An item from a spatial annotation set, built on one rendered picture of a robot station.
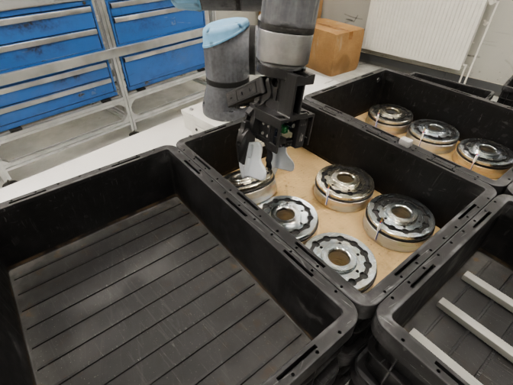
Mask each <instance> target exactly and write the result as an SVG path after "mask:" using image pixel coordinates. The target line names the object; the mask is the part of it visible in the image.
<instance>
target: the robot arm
mask: <svg viewBox="0 0 513 385"><path fill-rule="evenodd" d="M171 2H172V4H173V5H174V6H175V7H176V8H178V9H182V10H186V11H199V12H202V11H261V14H260V15H259V16H258V25H250V22H249V20H248V19H247V18H239V17H237V18H225V19H221V20H217V21H213V22H211V23H209V24H207V25H206V26H205V27H204V29H203V32H202V36H203V45H202V47H203V49H204V58H205V74H206V83H207V86H206V89H205V95H204V100H203V102H202V109H203V113H204V115H205V116H206V117H208V118H210V119H212V120H215V121H234V120H237V119H239V118H242V117H245V118H244V120H242V121H241V126H240V130H239V131H238V134H237V142H236V146H237V160H238V162H239V166H240V173H241V176H242V178H245V177H248V176H249V177H252V178H254V179H257V180H261V181H263V180H265V178H266V168H265V167H264V165H263V163H262V160H261V157H262V153H263V147H262V144H261V143H260V142H259V141H256V142H255V138H256V139H258V140H260V141H262V142H263V143H264V145H265V147H266V149H267V155H266V167H268V168H270V169H271V170H272V171H273V173H274V175H276V171H277V170H278V169H281V170H287V171H290V172H291V171H293V170H294V168H295V164H294V162H293V161H292V159H291V158H290V157H289V155H288V154H287V151H286V148H287V147H290V146H291V147H294V148H295V149H296V148H299V147H302V146H303V144H306V145H308V144H309V140H310V136H311V130H312V125H313V121H314V118H315V114H314V113H312V112H310V111H307V110H305V109H303V108H302V100H303V96H304V92H305V86H306V85H313V84H314V81H315V74H314V73H310V72H307V71H306V66H305V65H307V64H308V61H309V57H310V52H311V45H312V40H313V36H314V32H315V25H316V21H317V16H318V9H319V5H320V0H171ZM250 75H264V76H260V77H258V78H256V79H254V80H252V81H250ZM308 121H309V122H310V125H309V129H308V136H307V137H306V136H305V132H306V128H307V123H308Z"/></svg>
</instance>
